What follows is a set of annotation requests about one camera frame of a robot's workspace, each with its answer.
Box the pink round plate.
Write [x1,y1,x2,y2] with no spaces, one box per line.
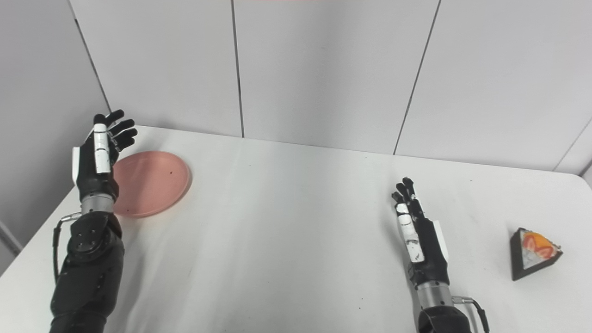
[111,151,191,218]

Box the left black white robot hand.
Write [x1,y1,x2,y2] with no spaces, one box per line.
[72,109,138,201]

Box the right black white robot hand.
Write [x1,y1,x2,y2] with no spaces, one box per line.
[391,177,450,287]

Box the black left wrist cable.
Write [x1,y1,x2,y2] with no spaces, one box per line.
[52,213,83,284]

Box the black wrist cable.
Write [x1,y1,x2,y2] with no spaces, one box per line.
[452,296,490,333]
[52,213,83,284]

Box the cake slice with fruit topping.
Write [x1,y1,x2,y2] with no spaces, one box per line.
[511,227,563,281]

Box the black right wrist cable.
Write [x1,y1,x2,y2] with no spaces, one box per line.
[452,296,490,333]

